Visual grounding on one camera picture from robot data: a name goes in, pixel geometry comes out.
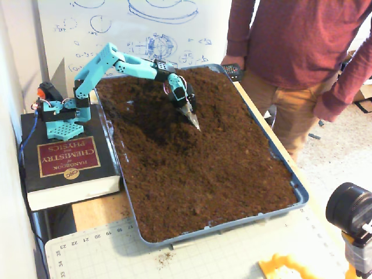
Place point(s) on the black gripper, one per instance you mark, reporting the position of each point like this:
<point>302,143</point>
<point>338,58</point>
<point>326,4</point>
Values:
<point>190,110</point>

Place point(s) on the black device with lights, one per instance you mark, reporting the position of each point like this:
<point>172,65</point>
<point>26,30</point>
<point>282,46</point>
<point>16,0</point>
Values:
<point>234,72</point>

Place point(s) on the brown soil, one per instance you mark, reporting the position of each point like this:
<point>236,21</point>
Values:
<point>203,180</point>

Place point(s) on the person's left forearm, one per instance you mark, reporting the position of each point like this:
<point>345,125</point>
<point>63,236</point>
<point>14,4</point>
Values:
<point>348,78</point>

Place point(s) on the person's right forearm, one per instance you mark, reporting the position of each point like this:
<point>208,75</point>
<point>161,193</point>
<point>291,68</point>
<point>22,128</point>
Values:
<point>236,29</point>

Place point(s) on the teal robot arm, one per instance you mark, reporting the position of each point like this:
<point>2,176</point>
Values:
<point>96,67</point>

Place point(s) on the person's right hand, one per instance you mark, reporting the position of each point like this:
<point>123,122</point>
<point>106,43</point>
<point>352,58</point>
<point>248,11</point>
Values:
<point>232,60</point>

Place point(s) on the person's left hand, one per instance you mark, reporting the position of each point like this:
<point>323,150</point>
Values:
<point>325,109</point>

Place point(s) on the whiteboard with blue sketches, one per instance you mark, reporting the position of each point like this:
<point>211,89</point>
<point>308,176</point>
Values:
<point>130,29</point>

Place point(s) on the person in red shirt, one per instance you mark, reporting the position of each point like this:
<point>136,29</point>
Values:
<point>296,43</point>

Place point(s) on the small black floor item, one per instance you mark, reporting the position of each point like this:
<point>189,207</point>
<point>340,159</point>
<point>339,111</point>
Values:
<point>314,136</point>
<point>321,122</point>

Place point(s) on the black chemistry handbook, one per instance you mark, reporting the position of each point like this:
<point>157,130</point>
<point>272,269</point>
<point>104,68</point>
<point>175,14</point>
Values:
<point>69,162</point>

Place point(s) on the blue plastic tray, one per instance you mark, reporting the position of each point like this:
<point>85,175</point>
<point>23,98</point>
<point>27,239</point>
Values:
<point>302,194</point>

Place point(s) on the green cutting mat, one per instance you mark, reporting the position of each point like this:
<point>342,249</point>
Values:
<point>203,261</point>

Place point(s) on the cardboard box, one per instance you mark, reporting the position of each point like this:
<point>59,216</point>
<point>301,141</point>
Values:
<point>361,93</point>

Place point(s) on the yellow plastic part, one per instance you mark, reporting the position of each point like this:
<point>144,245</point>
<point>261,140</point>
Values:
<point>279,266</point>

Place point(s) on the black camera lens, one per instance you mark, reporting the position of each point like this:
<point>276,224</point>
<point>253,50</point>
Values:
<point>347,206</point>

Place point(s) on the grey yellow camera stand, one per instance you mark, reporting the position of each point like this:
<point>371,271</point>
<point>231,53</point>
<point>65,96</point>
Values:
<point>357,255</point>

